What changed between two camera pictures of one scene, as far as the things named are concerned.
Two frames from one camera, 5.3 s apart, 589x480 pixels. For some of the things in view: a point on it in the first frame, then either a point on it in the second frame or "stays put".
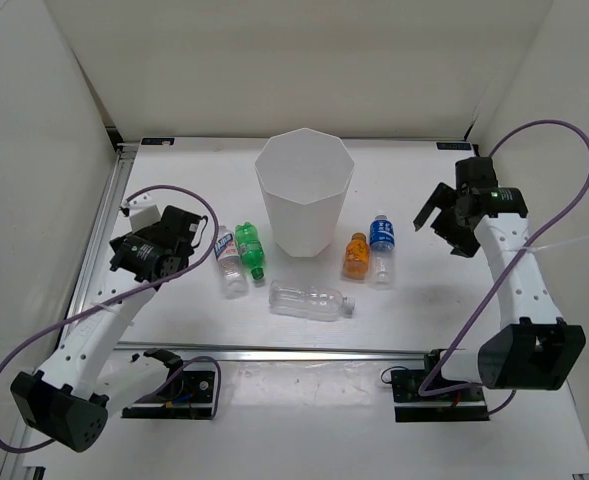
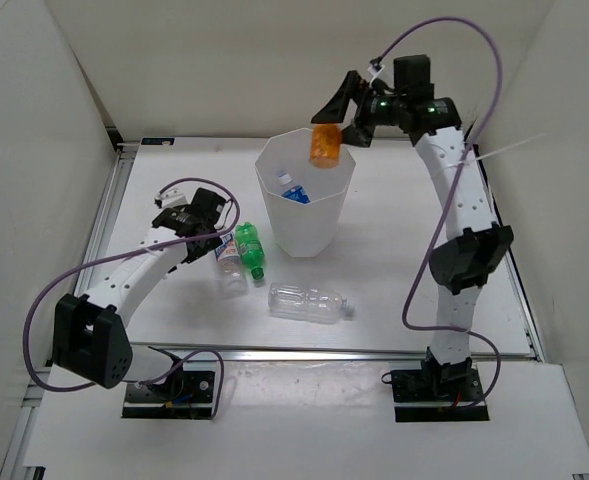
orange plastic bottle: [356, 262] → [325, 144]
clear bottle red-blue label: [231, 268] stays put
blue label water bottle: [381, 251] → [292, 190]
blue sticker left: [157, 141] stays put
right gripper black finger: [458, 233] → [358, 133]
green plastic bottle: [250, 249] stays put
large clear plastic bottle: [297, 301] stays put
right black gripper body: [456, 204] → [385, 110]
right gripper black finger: [443, 198] → [334, 110]
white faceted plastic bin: [305, 176] stays put
